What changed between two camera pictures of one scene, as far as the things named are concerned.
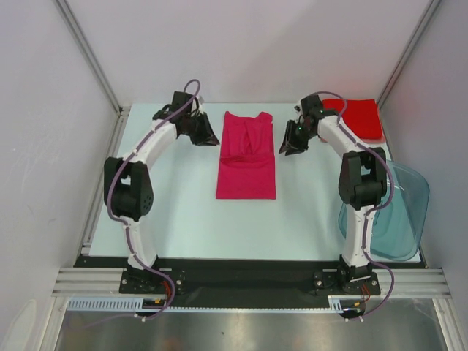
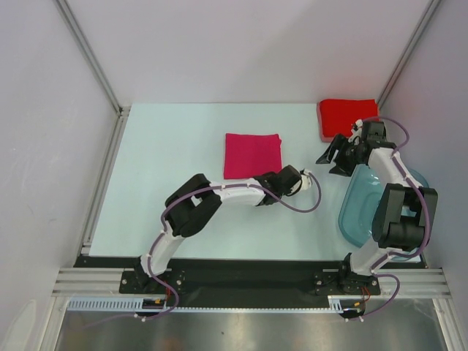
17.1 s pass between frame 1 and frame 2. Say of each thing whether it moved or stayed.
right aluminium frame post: stayed
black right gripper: moved
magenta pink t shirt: moved
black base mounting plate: stayed
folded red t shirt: stayed
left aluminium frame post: stayed
